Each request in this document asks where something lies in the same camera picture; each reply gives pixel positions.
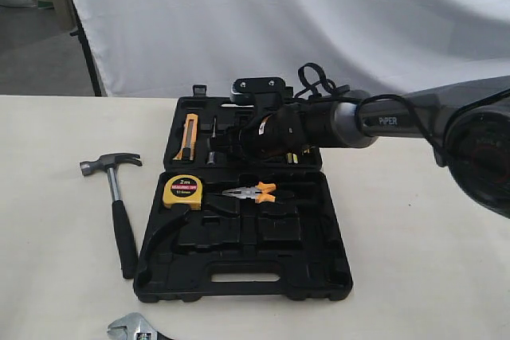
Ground black backdrop stand pole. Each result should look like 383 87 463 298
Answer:
68 1 106 97

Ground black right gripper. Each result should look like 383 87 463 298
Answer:
208 104 307 162

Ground chrome adjustable wrench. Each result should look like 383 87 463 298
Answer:
107 312 171 340

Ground white backdrop cloth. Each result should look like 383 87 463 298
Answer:
73 0 509 98

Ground orange utility knife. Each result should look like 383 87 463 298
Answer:
174 113 198 161

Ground yellow tape measure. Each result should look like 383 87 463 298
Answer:
162 174 203 211

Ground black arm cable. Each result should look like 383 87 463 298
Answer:
292 62 447 166

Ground black plastic tool case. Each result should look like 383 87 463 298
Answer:
133 85 353 303

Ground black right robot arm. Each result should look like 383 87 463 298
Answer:
209 84 509 217

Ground claw hammer black grip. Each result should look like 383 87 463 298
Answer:
79 153 143 280

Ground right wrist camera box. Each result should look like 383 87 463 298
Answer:
230 76 293 111

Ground orange handled pliers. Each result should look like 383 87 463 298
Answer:
221 182 295 204

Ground large yellow black screwdriver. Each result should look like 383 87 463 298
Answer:
285 152 299 165

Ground clear test pen screwdriver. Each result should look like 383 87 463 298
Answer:
206 115 218 166

